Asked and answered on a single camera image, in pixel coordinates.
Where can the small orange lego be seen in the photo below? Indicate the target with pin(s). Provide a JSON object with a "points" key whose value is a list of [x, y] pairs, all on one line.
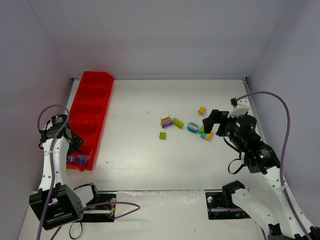
{"points": [[201, 110]]}

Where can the small purple lego in bin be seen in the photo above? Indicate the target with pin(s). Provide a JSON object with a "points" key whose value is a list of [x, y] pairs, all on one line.
{"points": [[71, 159]]}

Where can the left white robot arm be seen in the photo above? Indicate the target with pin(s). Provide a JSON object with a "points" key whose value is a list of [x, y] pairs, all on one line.
{"points": [[55, 203]]}

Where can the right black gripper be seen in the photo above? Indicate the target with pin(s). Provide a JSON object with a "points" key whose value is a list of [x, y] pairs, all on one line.
{"points": [[218, 120]]}

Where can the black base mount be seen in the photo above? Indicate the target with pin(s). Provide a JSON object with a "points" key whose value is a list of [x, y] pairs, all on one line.
{"points": [[219, 209], [104, 213]]}

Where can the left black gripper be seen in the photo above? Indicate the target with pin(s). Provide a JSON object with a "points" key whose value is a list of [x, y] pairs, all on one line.
{"points": [[75, 142]]}

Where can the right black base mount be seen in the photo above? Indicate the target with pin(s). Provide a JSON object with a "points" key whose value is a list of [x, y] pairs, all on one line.
{"points": [[219, 209]]}

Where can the purple yellow striped lego stack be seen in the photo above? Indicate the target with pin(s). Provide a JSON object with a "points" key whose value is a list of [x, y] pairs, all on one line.
{"points": [[166, 121]]}

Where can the yellow blue green lego stack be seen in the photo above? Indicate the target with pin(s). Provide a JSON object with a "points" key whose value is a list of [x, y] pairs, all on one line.
{"points": [[203, 135]]}

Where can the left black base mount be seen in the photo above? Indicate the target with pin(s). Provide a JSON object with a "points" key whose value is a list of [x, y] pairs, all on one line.
{"points": [[104, 213]]}

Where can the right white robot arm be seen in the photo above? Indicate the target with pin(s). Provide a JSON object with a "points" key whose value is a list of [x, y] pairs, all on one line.
{"points": [[285, 221]]}

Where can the teal oval lego piece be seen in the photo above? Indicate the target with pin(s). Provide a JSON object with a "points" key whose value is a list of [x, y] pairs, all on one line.
{"points": [[193, 127]]}

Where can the small lime green lego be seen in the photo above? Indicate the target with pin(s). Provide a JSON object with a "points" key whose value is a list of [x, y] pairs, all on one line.
{"points": [[162, 135]]}

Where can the red divided plastic bin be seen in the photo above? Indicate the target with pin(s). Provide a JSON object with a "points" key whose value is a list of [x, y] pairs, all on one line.
{"points": [[87, 114]]}

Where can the long lime green lego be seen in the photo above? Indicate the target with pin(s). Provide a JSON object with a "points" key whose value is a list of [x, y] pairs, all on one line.
{"points": [[178, 123]]}

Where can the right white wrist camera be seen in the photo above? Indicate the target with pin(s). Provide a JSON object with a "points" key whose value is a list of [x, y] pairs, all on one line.
{"points": [[240, 107]]}

